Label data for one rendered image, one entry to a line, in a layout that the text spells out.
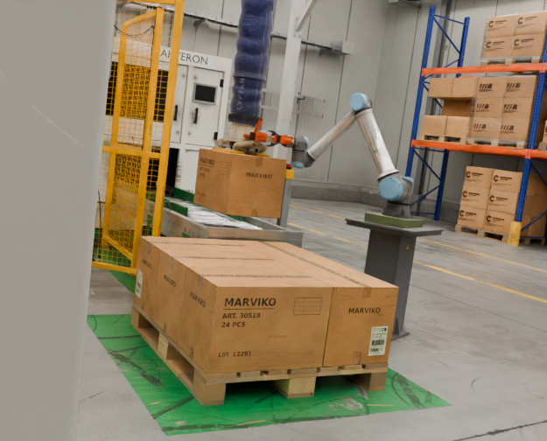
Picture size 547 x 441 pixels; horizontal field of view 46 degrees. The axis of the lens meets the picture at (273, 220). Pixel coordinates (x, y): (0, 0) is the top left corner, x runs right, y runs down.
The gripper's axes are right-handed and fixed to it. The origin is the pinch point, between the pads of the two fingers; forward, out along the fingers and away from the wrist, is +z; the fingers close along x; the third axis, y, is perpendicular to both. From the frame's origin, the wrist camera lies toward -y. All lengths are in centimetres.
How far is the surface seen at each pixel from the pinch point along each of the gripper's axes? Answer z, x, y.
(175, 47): 42, 55, 65
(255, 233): 1, -62, -12
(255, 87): -1.3, 32.8, 17.8
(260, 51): -1, 57, 16
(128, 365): 99, -121, -82
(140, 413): 108, -121, -137
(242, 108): 6.2, 17.6, 18.7
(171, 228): 34, -73, 57
